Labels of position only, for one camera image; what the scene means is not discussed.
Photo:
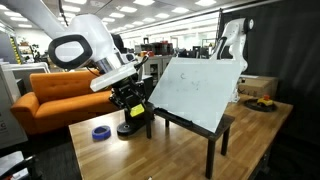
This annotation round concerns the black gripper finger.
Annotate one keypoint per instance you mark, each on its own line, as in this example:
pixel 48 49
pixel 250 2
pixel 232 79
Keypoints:
pixel 141 101
pixel 128 111

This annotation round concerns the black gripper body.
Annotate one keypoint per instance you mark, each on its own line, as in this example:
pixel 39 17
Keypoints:
pixel 128 91

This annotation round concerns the yellow smiley eraser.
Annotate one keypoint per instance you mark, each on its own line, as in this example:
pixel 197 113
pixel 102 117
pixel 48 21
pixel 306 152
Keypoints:
pixel 137 110

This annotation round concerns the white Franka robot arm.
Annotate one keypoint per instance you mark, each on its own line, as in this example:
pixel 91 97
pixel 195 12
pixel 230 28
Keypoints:
pixel 76 43

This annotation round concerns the idle white robot arm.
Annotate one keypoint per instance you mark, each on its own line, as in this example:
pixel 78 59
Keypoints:
pixel 233 36

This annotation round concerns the white whiteboard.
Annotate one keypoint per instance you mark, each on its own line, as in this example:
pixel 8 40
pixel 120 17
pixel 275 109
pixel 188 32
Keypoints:
pixel 196 93

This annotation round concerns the black pod coffee machine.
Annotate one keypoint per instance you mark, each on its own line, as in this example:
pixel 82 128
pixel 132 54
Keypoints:
pixel 131 125

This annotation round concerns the blue tape roll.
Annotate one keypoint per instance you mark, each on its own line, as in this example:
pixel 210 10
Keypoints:
pixel 95 133

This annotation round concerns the orange sofa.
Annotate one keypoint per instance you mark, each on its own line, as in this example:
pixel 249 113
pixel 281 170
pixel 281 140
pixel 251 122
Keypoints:
pixel 60 100

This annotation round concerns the small black stand table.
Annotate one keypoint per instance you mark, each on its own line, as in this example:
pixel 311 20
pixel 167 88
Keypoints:
pixel 213 133

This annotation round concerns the long cardboard box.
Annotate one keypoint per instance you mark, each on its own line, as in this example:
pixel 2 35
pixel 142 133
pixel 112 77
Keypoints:
pixel 258 86

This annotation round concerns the white machine cabinet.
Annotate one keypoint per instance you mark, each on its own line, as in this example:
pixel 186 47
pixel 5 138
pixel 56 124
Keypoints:
pixel 10 110

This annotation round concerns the yellow red emergency stop button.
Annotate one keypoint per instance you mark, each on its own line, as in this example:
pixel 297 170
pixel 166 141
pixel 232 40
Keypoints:
pixel 265 101

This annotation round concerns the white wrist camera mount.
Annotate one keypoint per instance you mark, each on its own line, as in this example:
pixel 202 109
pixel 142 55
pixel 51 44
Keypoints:
pixel 111 77

